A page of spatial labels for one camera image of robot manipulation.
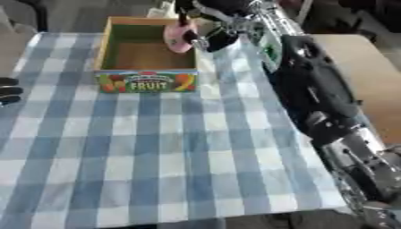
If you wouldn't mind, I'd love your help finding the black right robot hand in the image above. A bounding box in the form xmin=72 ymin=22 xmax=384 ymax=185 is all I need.
xmin=174 ymin=0 xmax=263 ymax=54

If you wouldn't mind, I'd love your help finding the pink toy object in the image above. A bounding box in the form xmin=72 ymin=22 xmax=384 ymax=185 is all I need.
xmin=161 ymin=20 xmax=201 ymax=55

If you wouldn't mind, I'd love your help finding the tan cardboard box green inside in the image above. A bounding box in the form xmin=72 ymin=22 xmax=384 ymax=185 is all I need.
xmin=92 ymin=16 xmax=202 ymax=94

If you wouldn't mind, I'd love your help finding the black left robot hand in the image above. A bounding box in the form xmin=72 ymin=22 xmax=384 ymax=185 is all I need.
xmin=0 ymin=77 xmax=25 ymax=107

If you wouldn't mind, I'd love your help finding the black chair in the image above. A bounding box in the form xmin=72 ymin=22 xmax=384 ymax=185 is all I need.
xmin=13 ymin=0 xmax=50 ymax=33

